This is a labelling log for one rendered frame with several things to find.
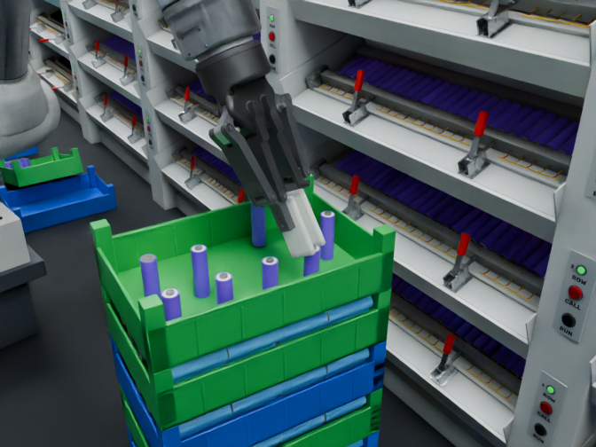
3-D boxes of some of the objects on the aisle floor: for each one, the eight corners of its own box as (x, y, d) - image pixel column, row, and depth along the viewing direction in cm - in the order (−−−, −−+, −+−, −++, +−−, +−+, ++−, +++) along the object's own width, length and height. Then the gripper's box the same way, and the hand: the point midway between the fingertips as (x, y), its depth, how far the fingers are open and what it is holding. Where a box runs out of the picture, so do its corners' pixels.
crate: (3, 182, 217) (-4, 159, 215) (62, 168, 228) (56, 146, 226) (19, 187, 192) (11, 161, 191) (83, 172, 203) (77, 147, 201)
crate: (19, 234, 185) (13, 210, 181) (3, 208, 199) (-3, 186, 196) (117, 207, 200) (113, 185, 196) (96, 186, 214) (92, 164, 211)
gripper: (238, 48, 74) (313, 229, 79) (156, 76, 62) (249, 286, 68) (287, 25, 69) (363, 219, 75) (208, 52, 58) (304, 278, 64)
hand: (298, 223), depth 71 cm, fingers closed, pressing on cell
